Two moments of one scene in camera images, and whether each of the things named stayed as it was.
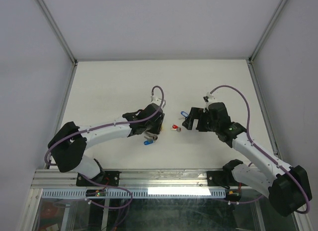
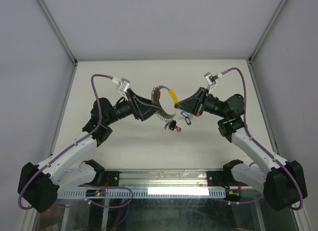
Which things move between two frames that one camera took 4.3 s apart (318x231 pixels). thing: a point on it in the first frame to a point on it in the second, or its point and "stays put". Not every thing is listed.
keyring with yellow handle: [150, 135] to [155, 98]
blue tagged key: [184, 114] stays put
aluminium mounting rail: [137, 179] stays put
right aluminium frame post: [269, 27] stays put
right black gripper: [196, 113] to [194, 104]
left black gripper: [157, 129] to [141, 108]
